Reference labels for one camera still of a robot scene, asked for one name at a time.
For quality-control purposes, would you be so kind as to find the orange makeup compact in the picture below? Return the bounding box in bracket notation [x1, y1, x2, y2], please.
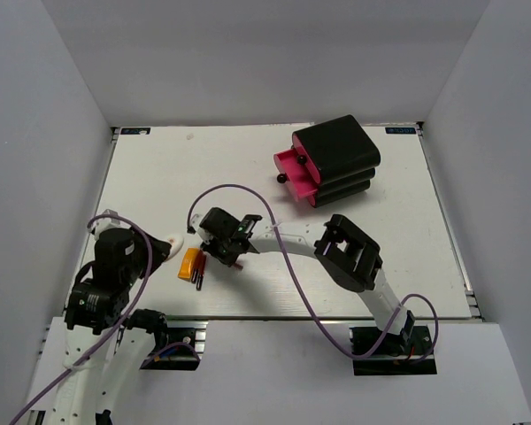
[178, 248, 201, 282]

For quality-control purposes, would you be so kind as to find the pink top drawer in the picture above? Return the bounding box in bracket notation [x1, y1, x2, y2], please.
[292, 132, 309, 165]

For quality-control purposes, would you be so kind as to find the black drawer organizer cabinet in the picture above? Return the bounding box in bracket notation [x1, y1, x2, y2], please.
[296, 114, 381, 206]

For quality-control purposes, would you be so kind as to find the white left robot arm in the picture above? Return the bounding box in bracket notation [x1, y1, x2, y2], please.
[47, 228, 184, 424]

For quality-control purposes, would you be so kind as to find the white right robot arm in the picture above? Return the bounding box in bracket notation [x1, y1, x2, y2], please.
[189, 207, 414, 355]

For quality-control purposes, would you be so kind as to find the pink bottom drawer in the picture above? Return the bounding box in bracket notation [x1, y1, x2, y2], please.
[307, 195, 319, 208]

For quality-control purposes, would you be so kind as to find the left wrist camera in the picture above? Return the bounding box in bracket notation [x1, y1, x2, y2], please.
[87, 209, 122, 240]

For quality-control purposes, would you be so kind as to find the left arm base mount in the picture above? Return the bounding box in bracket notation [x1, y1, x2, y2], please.
[126, 309, 208, 371]

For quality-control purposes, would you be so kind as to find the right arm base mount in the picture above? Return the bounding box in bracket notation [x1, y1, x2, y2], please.
[353, 326, 437, 376]

